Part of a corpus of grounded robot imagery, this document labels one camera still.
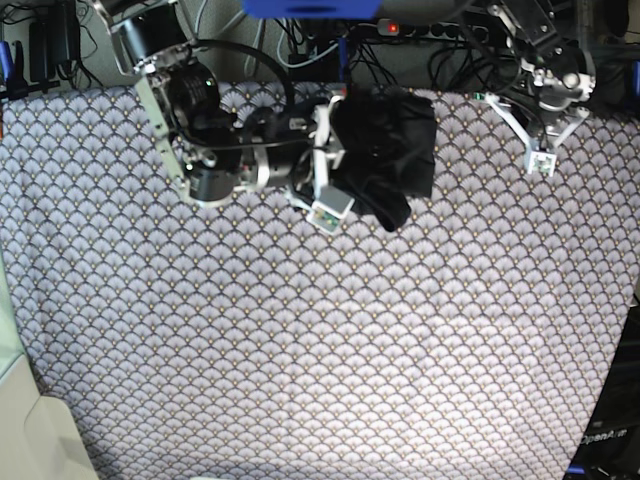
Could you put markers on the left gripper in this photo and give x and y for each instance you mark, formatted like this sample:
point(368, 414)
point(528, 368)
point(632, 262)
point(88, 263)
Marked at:
point(541, 129)

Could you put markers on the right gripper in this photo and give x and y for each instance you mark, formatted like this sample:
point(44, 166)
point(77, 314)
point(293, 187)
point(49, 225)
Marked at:
point(299, 157)

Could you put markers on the dark grey T-shirt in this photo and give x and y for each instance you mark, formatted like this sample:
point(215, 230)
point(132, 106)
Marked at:
point(389, 137)

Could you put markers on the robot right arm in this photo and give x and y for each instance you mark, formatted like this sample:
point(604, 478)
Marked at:
point(208, 154)

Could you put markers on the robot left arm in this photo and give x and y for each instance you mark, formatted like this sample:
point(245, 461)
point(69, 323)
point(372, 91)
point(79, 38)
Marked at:
point(557, 80)

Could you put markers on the blue clamp right edge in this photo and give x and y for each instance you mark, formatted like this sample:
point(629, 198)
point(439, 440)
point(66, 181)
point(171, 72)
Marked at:
point(632, 89)

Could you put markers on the blue clamp edge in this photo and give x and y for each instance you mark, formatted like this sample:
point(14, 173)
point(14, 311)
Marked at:
point(12, 68)
point(632, 89)

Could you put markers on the blue box overhead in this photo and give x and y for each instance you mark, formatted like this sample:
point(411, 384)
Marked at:
point(311, 9)

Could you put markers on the black power strip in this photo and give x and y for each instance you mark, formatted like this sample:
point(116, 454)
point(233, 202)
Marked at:
point(442, 31)

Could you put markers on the fan patterned tablecloth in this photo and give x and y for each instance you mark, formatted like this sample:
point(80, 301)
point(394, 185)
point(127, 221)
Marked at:
point(242, 342)

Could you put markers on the black power adapter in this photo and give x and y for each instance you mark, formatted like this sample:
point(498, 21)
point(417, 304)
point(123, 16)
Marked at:
point(54, 40)

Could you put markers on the blue clamp left edge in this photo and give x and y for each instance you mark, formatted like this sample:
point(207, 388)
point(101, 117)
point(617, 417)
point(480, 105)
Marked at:
point(12, 68)

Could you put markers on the black OpenArm case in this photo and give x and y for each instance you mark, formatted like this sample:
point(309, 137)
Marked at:
point(609, 448)

